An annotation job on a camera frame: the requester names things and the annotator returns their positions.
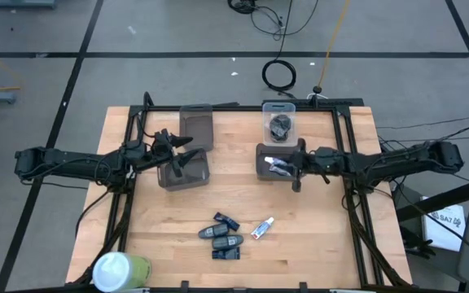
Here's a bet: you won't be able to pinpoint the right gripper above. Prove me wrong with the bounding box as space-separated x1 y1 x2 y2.
283 138 318 193

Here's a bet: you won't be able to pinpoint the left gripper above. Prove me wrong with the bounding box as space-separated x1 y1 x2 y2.
144 129 201 178

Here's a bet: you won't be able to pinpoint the narrow smoky plastic bin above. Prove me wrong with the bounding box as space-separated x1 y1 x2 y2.
179 103 214 152

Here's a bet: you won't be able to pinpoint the wide smoky plastic bin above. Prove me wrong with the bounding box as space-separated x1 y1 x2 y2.
255 138 308 182
156 148 211 192

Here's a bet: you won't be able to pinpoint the clear plastic bin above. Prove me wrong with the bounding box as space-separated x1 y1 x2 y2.
261 102 297 147

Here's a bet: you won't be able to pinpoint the black round knob stand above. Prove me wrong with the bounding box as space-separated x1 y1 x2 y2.
306 85 329 101

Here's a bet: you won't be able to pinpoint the green canister with white lid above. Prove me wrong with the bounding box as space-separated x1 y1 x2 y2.
92 251 153 293

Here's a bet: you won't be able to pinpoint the black slanted bar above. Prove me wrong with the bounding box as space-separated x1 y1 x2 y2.
395 173 469 223

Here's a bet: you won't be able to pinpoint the white cardboard box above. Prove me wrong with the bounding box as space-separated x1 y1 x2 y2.
421 197 467 252

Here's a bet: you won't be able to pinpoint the grey flat floor base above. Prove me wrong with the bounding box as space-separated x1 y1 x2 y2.
0 0 56 9

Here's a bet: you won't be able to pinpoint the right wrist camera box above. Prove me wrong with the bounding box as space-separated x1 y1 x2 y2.
315 146 338 173

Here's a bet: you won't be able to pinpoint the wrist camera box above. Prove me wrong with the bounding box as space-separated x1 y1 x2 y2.
121 140 147 160
315 146 338 173

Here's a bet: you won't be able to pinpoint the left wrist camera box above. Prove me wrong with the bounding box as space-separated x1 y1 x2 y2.
121 140 147 160

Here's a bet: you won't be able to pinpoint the black metal table frame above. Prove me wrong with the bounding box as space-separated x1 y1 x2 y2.
68 91 413 293

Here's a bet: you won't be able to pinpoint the black coiled cable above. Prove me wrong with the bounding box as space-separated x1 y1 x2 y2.
261 0 298 94

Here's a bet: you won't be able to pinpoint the yellow hanging cable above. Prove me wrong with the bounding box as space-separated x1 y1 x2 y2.
318 0 350 89

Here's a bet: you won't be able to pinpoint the thin black floor cables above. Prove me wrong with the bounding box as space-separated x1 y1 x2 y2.
376 115 469 184

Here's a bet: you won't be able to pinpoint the tangled black floor cables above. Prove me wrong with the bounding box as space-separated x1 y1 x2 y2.
227 0 320 42

